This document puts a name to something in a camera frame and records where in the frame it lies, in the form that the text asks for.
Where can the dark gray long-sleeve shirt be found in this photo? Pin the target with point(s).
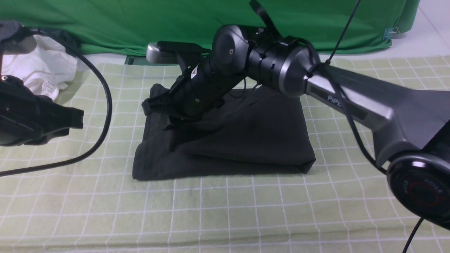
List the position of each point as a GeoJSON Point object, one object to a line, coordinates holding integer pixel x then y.
{"type": "Point", "coordinates": [264, 133]}

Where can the blue binder clip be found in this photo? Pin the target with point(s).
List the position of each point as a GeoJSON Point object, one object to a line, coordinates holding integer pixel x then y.
{"type": "Point", "coordinates": [391, 33]}

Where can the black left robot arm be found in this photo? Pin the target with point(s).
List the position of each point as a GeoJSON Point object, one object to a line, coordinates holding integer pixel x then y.
{"type": "Point", "coordinates": [16, 39]}

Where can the light green checkered tablecloth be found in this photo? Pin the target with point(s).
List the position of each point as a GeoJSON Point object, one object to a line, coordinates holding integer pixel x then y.
{"type": "Point", "coordinates": [343, 205]}

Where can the green backdrop cloth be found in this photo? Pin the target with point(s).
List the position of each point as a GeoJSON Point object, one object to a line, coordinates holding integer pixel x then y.
{"type": "Point", "coordinates": [127, 26]}

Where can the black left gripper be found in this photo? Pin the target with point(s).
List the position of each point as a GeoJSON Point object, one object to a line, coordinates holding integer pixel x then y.
{"type": "Point", "coordinates": [28, 119]}

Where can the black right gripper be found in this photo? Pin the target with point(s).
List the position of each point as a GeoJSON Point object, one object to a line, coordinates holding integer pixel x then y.
{"type": "Point", "coordinates": [195, 93]}

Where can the gray black right robot arm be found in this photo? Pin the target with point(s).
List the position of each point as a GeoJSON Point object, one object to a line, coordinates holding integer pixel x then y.
{"type": "Point", "coordinates": [410, 127]}

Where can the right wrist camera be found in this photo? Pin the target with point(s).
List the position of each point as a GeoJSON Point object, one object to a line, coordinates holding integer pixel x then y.
{"type": "Point", "coordinates": [168, 52]}

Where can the crumpled white shirt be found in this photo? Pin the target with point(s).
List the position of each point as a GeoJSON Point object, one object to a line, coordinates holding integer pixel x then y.
{"type": "Point", "coordinates": [46, 70]}

